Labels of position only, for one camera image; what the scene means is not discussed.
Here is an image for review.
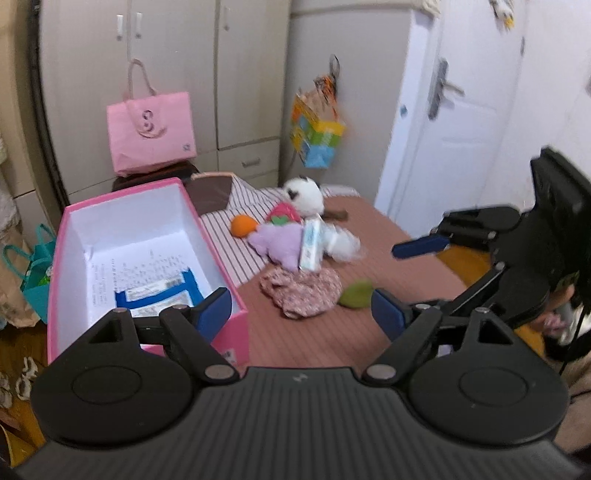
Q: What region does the white printed paper sheet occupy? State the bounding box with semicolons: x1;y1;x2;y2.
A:
85;242;204;319

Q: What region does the beige cabinet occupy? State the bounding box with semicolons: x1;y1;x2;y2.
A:
0;0;70;241

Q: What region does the purple plush toy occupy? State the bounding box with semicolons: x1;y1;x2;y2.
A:
248;222;308;271

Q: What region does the pink cardboard box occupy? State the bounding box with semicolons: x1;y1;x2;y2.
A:
48;178;250;370

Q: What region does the brown paper bag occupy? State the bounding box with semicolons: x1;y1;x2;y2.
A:
0;222;42;328

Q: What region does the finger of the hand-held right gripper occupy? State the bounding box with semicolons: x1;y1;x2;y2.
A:
392;205;525;260
409;261;509;319

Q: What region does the pink plush toy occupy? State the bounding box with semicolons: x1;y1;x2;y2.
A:
265;203;303;227

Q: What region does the white door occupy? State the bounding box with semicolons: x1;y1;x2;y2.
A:
374;0;527;222

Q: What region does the white plush cat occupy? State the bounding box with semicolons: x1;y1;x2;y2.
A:
283;176;349;221

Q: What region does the brown pillow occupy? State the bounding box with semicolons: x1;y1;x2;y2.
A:
188;172;238;215

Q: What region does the metal door handle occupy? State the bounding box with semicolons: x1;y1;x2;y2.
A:
427;59;465;121

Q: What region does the white slipper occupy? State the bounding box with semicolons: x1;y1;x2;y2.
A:
14;357;41;400

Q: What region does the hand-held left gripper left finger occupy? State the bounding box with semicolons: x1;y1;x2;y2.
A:
88;287;241;385

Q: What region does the beige wardrobe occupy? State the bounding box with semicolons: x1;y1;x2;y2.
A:
39;0;291;208

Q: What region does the white fluffy toy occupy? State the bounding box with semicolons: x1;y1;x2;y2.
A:
323;224;362;264

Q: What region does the grey cabinet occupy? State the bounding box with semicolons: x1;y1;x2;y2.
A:
279;7;414;190

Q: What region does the orange soft toy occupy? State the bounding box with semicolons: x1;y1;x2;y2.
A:
231;215;260;239

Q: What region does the person's clothing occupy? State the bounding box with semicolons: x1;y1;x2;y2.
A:
529;277;591;455

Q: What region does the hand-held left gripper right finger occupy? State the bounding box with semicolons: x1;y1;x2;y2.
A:
362;288;517;386

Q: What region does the colourful hanging gift bag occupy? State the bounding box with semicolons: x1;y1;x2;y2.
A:
290;54;347;169

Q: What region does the pink tote bag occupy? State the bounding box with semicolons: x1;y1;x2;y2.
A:
106;59;197;177

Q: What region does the hanging door ornament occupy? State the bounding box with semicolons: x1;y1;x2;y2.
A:
489;0;515;31

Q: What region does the green soft toy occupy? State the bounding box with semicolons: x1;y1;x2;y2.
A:
337;279;375;308

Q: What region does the black bag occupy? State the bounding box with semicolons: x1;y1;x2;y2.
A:
112;159;200;192

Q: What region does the teal paper bag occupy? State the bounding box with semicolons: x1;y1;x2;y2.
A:
4;224;58;324

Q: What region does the blue and white packet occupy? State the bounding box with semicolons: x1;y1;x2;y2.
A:
115;270;204;319

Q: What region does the striped bed sheet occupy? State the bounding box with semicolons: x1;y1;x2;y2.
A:
198;178;361;287

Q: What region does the floral fabric pouch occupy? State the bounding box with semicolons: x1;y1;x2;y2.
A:
259;268;342;319

